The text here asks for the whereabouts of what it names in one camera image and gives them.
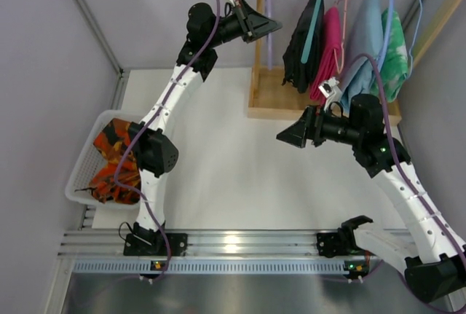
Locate grey slotted cable duct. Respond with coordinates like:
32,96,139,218
73,259,368,275

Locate teal plastic hanger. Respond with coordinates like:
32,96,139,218
300,0,322,64

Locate white plastic basket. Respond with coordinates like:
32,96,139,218
65,110,143,210

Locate light blue wire hanger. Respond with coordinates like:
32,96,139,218
405,0,424,80

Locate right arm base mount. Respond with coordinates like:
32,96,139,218
316,232,362,258

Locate green tie-dye garment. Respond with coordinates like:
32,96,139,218
380,11,408,103

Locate orange camouflage trousers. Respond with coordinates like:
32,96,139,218
80,118,140,205

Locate wooden clothes rack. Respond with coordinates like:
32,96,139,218
248,0,463,126

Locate magenta trousers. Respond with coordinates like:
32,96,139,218
309,6,342,104

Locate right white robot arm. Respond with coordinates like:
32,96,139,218
276,94,465,304

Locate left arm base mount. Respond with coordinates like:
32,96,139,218
123,233,188,256

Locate blue plastic hanger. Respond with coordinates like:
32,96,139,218
366,0,396,80

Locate pink wire hanger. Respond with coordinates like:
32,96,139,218
334,0,349,74

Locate black trousers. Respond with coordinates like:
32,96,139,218
282,0,324,93

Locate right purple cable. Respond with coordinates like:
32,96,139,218
334,53,466,314

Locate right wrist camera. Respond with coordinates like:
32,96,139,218
318,77,342,111

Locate light blue trousers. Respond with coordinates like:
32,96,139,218
340,0,383,113

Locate lilac plastic hanger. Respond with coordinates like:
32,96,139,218
265,0,273,71

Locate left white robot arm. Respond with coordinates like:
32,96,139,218
129,0,282,243

